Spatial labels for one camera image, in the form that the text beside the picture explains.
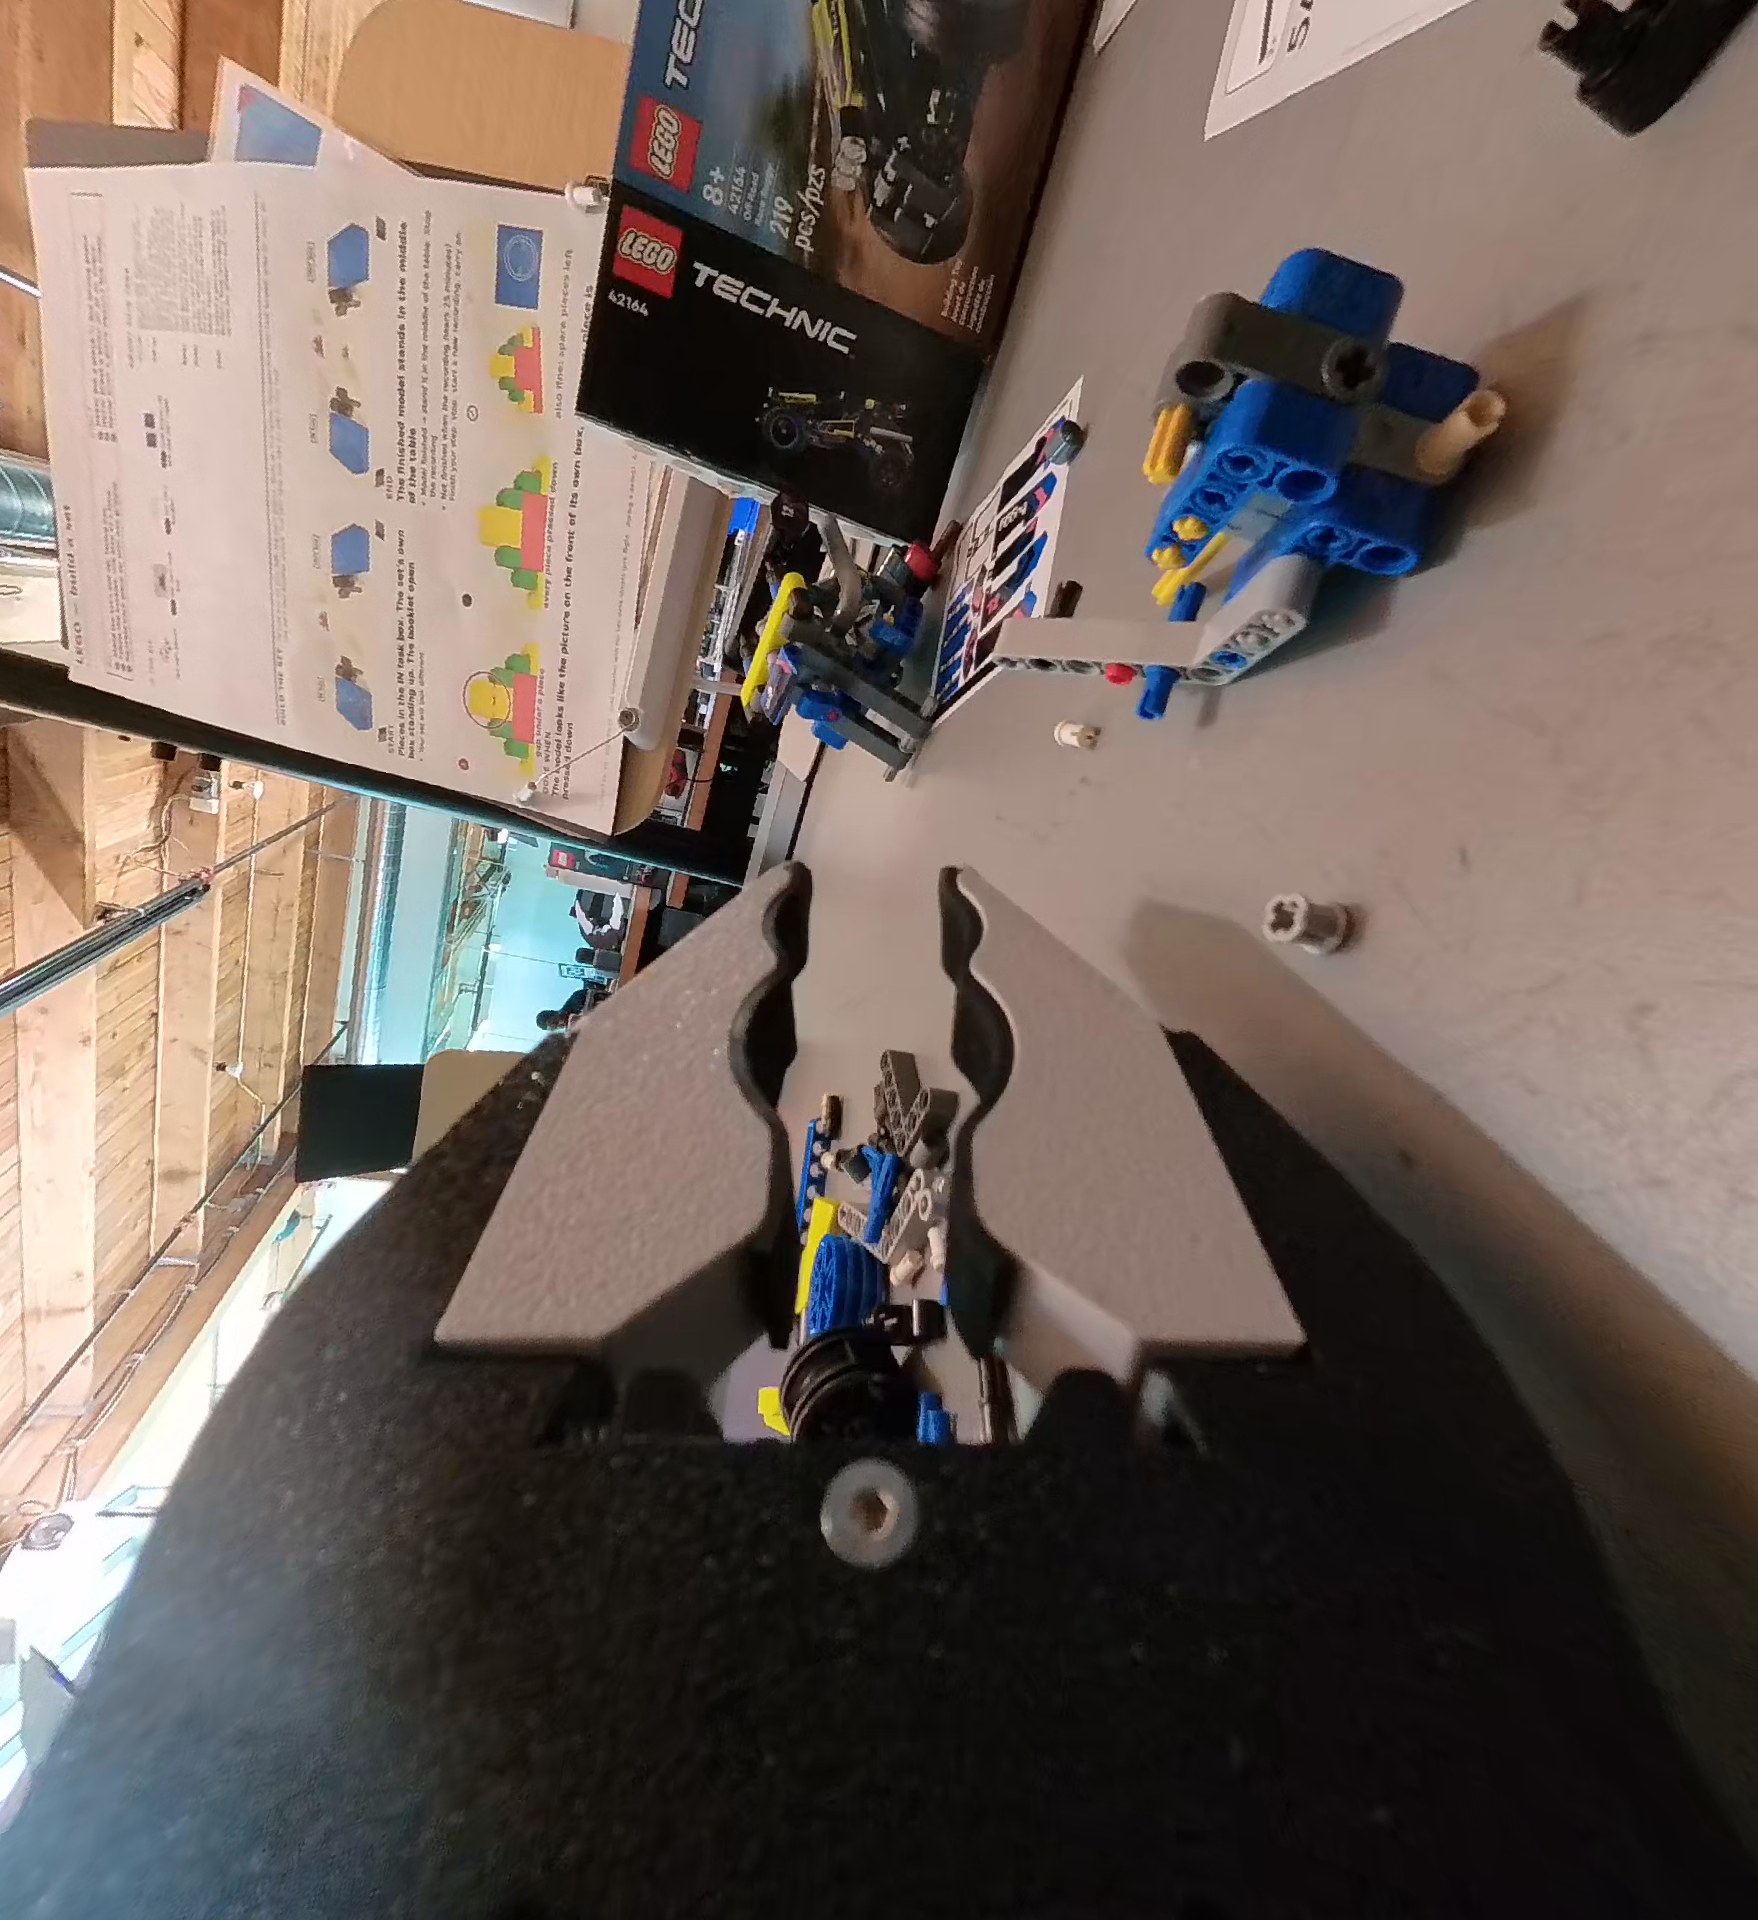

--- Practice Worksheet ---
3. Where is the black lego set box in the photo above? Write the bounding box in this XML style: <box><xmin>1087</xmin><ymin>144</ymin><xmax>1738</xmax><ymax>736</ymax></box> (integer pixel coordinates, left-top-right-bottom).
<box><xmin>574</xmin><ymin>0</ymin><xmax>1099</xmax><ymax>544</ymax></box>

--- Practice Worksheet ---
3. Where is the small blue lego assembly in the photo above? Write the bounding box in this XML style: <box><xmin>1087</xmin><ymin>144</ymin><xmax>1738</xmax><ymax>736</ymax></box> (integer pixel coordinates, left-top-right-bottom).
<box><xmin>991</xmin><ymin>246</ymin><xmax>1509</xmax><ymax>727</ymax></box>

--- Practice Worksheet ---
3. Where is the brown cardboard sheet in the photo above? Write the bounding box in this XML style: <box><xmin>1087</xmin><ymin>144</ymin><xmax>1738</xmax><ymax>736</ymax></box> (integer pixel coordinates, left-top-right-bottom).
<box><xmin>330</xmin><ymin>0</ymin><xmax>634</xmax><ymax>189</ymax></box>

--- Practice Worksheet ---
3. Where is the black metal post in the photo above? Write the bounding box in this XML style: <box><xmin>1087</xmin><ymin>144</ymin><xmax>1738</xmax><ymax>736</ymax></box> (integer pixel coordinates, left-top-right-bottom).
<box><xmin>0</xmin><ymin>627</ymin><xmax>754</xmax><ymax>886</ymax></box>

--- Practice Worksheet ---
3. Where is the pile of loose lego pieces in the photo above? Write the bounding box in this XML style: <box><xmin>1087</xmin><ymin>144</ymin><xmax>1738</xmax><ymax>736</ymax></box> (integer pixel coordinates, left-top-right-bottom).
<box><xmin>752</xmin><ymin>1051</ymin><xmax>1002</xmax><ymax>1448</ymax></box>

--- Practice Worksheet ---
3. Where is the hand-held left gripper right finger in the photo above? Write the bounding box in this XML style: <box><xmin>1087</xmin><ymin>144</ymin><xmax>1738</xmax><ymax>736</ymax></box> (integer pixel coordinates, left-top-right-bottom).
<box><xmin>940</xmin><ymin>861</ymin><xmax>1308</xmax><ymax>1374</ymax></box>

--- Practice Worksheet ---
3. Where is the lego sticker sheet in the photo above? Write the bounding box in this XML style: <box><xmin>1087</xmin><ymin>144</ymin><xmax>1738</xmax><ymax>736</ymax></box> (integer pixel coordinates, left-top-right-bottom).
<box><xmin>932</xmin><ymin>374</ymin><xmax>1088</xmax><ymax>722</ymax></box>

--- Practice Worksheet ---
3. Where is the paper instruction poster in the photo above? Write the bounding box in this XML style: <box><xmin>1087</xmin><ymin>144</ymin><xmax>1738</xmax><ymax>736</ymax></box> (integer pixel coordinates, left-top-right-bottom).
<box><xmin>25</xmin><ymin>61</ymin><xmax>738</xmax><ymax>838</ymax></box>

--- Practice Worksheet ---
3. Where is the blue lego vehicle chassis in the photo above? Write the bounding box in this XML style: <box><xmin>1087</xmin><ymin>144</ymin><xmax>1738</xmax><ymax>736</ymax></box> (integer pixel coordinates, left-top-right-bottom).
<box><xmin>735</xmin><ymin>501</ymin><xmax>956</xmax><ymax>782</ymax></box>

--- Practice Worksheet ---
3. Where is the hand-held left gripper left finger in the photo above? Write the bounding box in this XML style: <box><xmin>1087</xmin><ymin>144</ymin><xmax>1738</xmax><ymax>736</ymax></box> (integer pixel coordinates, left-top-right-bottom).
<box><xmin>433</xmin><ymin>861</ymin><xmax>817</xmax><ymax>1379</ymax></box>

